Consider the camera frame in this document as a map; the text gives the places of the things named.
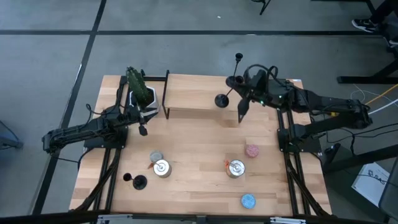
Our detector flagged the grey patterned round tin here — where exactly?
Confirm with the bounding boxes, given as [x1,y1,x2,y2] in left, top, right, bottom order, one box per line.
[149,150,164,164]

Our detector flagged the yellow cable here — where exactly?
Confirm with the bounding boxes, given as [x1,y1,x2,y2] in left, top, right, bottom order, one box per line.
[365,83,398,106]

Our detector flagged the pink patterned round tin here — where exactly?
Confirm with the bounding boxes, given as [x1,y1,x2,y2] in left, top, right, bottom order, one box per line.
[245,144,260,159]

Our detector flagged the silver candle jar orange label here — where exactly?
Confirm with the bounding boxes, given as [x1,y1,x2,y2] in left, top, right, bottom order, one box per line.
[148,158,172,179]
[224,159,246,179]

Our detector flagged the black aluminium frame rails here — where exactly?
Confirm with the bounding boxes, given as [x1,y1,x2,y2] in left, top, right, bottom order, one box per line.
[73,73,170,215]
[275,79,332,217]

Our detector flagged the blue patterned round tin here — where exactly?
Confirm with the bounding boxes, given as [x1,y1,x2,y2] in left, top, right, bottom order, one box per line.
[241,194,257,210]

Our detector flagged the white printed cardboard box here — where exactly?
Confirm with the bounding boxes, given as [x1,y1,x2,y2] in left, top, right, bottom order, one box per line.
[351,161,391,208]

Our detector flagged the black foot pedal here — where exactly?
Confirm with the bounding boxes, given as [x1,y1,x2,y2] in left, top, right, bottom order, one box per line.
[323,142,342,166]

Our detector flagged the black floor beam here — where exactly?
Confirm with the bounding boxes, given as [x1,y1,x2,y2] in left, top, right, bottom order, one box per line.
[323,144,398,175]

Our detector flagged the person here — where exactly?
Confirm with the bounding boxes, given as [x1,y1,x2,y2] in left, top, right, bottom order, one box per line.
[351,0,398,34]

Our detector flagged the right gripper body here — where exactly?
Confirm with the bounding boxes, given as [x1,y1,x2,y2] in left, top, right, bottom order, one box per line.
[241,80,282,106]

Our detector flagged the wooden shelf riser black legs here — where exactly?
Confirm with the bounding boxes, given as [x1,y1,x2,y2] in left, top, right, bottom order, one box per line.
[161,70,249,121]

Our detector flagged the short black candlestick holder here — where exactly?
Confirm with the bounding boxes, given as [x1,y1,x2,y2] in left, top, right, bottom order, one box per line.
[226,52,244,88]

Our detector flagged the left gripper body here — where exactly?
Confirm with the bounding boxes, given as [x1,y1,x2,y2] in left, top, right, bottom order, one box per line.
[124,106,149,137]

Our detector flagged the green cactus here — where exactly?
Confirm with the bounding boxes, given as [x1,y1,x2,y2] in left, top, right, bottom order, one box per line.
[126,66,150,106]

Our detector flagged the white geometric planter pot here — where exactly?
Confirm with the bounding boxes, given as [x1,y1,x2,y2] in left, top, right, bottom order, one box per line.
[128,86,160,119]

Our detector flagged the white cable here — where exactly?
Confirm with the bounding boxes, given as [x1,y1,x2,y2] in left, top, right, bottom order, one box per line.
[350,83,398,116]

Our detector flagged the black camera rig bar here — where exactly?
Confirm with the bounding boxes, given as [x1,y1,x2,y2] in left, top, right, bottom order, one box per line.
[0,210,398,224]

